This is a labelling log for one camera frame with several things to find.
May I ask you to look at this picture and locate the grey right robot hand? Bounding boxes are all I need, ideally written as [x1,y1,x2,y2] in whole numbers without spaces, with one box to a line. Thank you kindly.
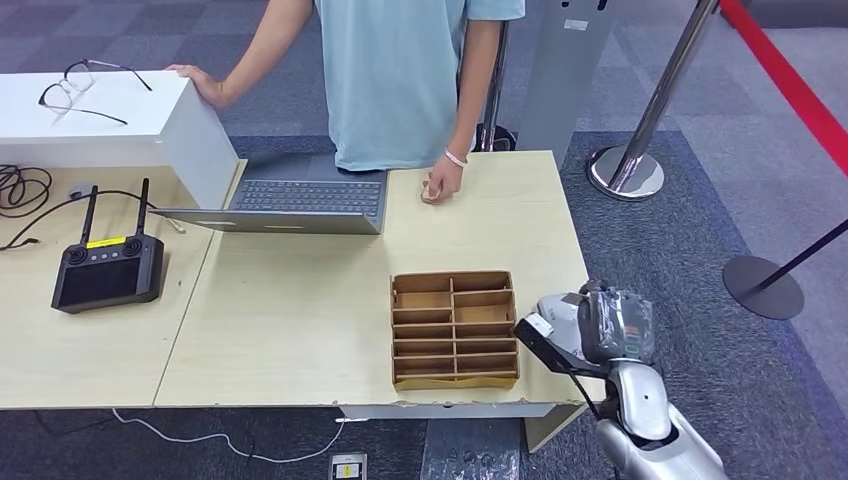
[576,279,657,367]

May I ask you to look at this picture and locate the person's right hand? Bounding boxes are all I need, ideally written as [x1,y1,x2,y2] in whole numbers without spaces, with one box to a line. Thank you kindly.
[165,63,231,109]

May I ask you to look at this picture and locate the person's left hand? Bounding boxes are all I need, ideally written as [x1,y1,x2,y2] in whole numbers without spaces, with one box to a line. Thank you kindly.
[420,155,466,205]

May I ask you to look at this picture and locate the person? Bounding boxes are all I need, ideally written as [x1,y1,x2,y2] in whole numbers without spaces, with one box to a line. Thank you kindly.
[165,0,527,205]

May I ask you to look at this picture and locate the wooden card organizer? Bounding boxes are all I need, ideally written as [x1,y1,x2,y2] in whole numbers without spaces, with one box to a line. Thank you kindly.
[389,269,521,392]

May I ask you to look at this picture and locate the chrome stanchion with black base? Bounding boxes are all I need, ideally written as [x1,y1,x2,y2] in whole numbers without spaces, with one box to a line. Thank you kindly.
[473,19,519,154]

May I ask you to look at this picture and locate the white counter box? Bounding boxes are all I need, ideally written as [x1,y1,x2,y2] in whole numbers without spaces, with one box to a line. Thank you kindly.
[0,69,240,211]

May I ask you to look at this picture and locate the wooden table leg panel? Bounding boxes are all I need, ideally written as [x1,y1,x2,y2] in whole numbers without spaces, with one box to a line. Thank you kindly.
[523,402,590,455]

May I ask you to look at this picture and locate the grey laptop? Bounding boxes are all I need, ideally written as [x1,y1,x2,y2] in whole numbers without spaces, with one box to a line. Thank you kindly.
[148,153,390,236]

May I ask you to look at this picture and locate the grey kiosk stand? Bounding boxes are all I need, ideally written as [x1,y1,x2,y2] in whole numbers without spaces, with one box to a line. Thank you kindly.
[515,0,621,170]

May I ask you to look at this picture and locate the plastic wrapped grey panel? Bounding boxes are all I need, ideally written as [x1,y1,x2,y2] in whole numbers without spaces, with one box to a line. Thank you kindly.
[420,418,525,480]

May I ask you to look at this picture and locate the black remote controller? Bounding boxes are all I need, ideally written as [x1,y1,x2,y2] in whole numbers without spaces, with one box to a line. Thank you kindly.
[50,177,166,315]

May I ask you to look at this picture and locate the red barrier belt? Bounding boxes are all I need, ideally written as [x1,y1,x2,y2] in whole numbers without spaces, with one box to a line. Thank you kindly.
[718,0,848,178]

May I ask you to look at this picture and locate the floor power socket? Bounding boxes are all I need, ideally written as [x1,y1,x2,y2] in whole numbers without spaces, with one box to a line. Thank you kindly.
[329,452,369,480]

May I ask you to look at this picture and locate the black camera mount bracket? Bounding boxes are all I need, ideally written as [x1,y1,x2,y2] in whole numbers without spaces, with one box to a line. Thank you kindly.
[513,317,611,380]

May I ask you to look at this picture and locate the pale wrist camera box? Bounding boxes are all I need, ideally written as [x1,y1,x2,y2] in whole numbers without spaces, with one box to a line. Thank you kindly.
[521,312,556,340]

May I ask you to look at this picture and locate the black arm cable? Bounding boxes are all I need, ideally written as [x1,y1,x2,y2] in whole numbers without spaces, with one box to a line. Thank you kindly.
[563,367,624,480]

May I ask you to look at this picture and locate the black frame eyeglasses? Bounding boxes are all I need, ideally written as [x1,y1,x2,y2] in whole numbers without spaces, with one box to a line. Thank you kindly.
[37,58,154,127]

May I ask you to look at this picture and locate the thin black cable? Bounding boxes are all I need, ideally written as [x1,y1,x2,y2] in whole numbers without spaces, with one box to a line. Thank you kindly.
[0,188,188,253]

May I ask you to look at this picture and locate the chrome stanchion post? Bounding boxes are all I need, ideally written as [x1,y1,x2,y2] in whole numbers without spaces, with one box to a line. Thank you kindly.
[586,0,721,202]

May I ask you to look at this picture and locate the coiled black cable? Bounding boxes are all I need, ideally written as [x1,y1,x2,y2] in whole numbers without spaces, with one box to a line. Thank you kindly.
[0,164,54,220]

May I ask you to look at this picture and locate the white floor cable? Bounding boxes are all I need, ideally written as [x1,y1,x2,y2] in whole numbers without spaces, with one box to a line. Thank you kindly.
[111,407,372,465]

